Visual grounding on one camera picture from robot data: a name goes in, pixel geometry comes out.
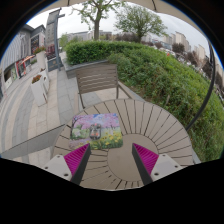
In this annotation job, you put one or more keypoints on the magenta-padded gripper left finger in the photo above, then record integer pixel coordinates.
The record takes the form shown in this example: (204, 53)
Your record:
(77, 157)

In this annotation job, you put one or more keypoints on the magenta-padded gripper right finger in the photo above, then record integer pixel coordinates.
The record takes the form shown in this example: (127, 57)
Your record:
(146, 157)

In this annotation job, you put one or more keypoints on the flower landscape print mouse pad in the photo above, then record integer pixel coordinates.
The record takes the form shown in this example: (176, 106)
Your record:
(110, 128)

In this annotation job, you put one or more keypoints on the white planter with orange flowers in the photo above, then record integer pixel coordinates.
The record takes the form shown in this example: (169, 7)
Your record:
(38, 91)

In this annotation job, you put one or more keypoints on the brown slatted outdoor chair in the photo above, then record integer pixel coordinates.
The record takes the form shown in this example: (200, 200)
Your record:
(96, 78)

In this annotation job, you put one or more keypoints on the white square planter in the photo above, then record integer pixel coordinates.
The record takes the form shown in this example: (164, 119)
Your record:
(46, 80)

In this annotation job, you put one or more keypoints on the curved black umbrella pole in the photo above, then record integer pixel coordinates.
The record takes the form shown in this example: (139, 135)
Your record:
(210, 90)

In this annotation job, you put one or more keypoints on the white planter with red flowers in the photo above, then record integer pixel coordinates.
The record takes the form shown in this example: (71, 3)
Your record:
(40, 58)

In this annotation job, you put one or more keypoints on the trimmed green hedge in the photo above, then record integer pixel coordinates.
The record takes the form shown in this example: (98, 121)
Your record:
(93, 51)

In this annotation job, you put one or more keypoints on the grey shopfront building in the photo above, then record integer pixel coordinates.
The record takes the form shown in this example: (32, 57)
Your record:
(16, 56)

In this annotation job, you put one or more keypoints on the distant apartment buildings group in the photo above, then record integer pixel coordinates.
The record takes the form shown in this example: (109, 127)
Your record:
(181, 41)

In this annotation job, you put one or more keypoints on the grey sign pillar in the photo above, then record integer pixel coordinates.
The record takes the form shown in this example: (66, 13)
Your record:
(51, 36)

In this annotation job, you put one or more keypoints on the tall bare-trunk tree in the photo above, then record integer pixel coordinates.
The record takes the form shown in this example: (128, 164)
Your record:
(97, 23)

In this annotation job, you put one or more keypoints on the round leafy green tree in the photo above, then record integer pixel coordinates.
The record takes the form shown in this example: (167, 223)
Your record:
(140, 21)

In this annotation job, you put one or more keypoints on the beige umbrella canopy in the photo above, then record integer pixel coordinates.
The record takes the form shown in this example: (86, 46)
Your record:
(173, 13)

